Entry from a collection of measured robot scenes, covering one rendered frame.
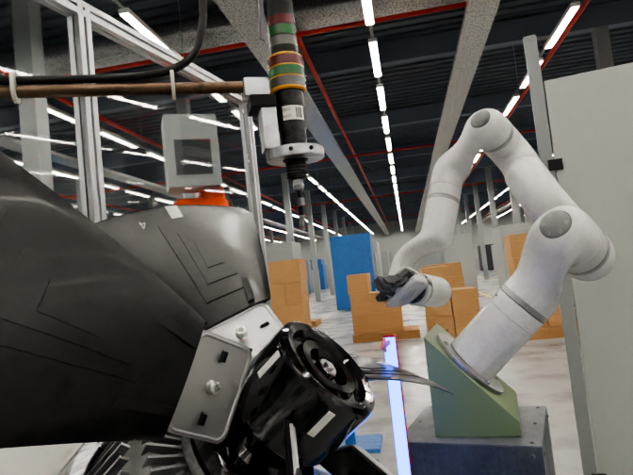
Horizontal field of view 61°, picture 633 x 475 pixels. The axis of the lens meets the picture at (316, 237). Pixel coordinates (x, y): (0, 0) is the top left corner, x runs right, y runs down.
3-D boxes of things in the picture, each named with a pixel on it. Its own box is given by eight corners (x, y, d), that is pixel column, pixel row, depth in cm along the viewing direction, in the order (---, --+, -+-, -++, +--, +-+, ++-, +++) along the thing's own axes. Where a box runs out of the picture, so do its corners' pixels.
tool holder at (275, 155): (253, 155, 60) (245, 70, 60) (247, 169, 67) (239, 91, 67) (331, 151, 62) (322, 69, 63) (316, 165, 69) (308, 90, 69)
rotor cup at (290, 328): (267, 540, 46) (366, 443, 43) (166, 411, 50) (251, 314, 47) (325, 475, 60) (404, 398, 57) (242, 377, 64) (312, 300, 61)
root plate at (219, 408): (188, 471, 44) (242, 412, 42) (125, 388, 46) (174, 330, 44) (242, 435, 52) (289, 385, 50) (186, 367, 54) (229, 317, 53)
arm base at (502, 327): (446, 335, 139) (495, 281, 135) (506, 390, 130) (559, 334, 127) (427, 336, 122) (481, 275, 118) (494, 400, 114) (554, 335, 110)
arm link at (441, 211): (399, 195, 154) (378, 296, 145) (452, 192, 145) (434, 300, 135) (412, 208, 161) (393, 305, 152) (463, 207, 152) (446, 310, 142)
